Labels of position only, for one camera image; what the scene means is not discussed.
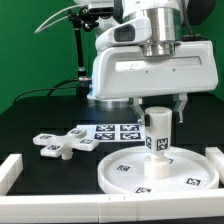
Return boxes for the black camera stand pole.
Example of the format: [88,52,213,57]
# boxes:
[68,10,89,98]

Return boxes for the white left fence bar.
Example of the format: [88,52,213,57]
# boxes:
[0,154,23,196]

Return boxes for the white cross table base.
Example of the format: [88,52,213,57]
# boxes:
[33,128,99,160]

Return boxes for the white marker sheet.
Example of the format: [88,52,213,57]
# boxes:
[78,124,145,142]

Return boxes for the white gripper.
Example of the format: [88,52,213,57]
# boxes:
[92,41,218,127]

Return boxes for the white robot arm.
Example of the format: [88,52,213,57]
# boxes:
[92,0,218,126]

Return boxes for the white round table top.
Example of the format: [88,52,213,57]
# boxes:
[98,146,219,194]

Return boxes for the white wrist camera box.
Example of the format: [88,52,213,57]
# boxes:
[95,17,152,51]

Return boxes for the white front fence bar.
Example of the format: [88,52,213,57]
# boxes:
[0,189,224,223]

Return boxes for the black cables on table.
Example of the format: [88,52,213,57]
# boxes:
[13,78,91,104]

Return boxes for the white curved cables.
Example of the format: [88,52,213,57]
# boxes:
[34,3,88,35]

